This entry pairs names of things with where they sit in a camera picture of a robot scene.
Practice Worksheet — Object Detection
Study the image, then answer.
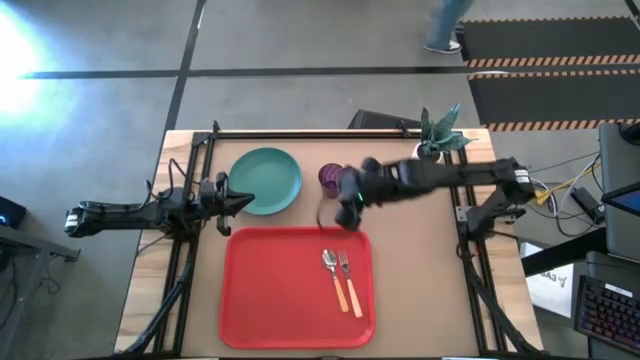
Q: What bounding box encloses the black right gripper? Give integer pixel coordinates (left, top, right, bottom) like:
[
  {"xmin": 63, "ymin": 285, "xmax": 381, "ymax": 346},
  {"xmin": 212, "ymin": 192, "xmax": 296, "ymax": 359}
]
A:
[{"xmin": 333, "ymin": 157, "xmax": 401, "ymax": 233}]

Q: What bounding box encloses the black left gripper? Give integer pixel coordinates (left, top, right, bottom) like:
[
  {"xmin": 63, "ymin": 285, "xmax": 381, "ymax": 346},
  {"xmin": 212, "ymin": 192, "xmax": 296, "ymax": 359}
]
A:
[{"xmin": 199, "ymin": 172, "xmax": 256, "ymax": 236}]

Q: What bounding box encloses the purple plastic cup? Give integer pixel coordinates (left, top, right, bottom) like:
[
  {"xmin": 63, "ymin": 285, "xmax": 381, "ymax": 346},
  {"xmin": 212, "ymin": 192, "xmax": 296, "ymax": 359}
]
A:
[{"xmin": 318, "ymin": 162, "xmax": 346, "ymax": 200}]

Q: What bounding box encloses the green round plate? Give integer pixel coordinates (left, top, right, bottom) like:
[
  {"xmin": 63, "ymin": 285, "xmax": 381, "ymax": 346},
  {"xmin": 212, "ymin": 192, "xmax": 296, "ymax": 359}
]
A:
[{"xmin": 228, "ymin": 146, "xmax": 303, "ymax": 217}]

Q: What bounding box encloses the spoon with orange handle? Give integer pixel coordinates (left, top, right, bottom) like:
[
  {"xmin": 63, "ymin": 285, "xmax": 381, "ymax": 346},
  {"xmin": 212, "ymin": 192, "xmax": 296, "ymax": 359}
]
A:
[{"xmin": 321, "ymin": 248, "xmax": 350, "ymax": 314}]

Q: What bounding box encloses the fork with orange handle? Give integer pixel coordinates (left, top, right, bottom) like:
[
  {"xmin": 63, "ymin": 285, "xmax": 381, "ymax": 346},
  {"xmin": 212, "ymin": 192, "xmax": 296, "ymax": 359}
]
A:
[{"xmin": 337, "ymin": 249, "xmax": 364, "ymax": 319}]

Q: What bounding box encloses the red plastic tray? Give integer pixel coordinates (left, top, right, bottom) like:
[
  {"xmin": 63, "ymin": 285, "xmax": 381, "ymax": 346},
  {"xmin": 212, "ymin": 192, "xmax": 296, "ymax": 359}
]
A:
[{"xmin": 218, "ymin": 226, "xmax": 377, "ymax": 350}]

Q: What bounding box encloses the black flat box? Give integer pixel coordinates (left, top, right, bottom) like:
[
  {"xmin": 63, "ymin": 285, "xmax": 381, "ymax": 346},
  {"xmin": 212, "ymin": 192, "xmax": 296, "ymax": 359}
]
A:
[{"xmin": 347, "ymin": 108, "xmax": 424, "ymax": 130}]

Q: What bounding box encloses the green plant in white pot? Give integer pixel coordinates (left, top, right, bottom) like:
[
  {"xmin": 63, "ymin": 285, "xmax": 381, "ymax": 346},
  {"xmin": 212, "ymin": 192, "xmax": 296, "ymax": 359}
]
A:
[{"xmin": 410, "ymin": 103, "xmax": 476, "ymax": 164}]

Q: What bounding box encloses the person's leg and shoe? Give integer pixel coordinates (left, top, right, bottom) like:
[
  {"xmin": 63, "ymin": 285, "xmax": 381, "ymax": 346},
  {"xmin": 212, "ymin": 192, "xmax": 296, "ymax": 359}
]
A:
[{"xmin": 423, "ymin": 0, "xmax": 474, "ymax": 55}]

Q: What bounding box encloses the black mat with hazard stripes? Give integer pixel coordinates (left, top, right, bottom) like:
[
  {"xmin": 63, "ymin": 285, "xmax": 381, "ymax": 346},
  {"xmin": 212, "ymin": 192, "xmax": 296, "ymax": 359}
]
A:
[
  {"xmin": 467, "ymin": 69, "xmax": 640, "ymax": 132},
  {"xmin": 457, "ymin": 17, "xmax": 640, "ymax": 69}
]

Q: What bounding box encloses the black device with blue light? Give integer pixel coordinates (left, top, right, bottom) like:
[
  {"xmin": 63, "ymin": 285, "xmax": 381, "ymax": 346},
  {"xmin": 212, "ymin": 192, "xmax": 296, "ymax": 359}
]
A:
[{"xmin": 0, "ymin": 195, "xmax": 27, "ymax": 230}]

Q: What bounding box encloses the black power adapter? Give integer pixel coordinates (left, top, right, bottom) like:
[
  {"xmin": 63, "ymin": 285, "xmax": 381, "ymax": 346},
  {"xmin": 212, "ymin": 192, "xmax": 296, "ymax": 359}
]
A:
[{"xmin": 570, "ymin": 186, "xmax": 606, "ymax": 225}]

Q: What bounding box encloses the grey laptop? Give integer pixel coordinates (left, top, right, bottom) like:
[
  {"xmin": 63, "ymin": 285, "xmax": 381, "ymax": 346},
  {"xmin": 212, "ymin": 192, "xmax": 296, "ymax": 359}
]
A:
[{"xmin": 598, "ymin": 122, "xmax": 640, "ymax": 264}]

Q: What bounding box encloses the black backlit keyboard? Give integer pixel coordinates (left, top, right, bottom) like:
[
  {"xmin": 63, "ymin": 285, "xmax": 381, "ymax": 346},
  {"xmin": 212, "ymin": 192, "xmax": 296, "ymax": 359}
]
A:
[{"xmin": 573, "ymin": 274, "xmax": 640, "ymax": 356}]

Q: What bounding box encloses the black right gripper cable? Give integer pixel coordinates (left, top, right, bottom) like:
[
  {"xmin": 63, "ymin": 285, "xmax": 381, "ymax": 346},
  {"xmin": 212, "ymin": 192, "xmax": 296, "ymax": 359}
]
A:
[{"xmin": 315, "ymin": 196, "xmax": 351, "ymax": 232}]

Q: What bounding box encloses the black aluminium table frame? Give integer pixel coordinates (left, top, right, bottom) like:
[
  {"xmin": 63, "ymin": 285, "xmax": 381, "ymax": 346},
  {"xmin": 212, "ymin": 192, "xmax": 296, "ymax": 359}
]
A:
[{"xmin": 112, "ymin": 119, "xmax": 546, "ymax": 359}]

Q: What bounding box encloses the yellow cable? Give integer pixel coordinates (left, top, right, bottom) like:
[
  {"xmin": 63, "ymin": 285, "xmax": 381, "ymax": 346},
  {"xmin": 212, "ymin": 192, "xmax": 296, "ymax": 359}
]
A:
[{"xmin": 534, "ymin": 162, "xmax": 601, "ymax": 205}]

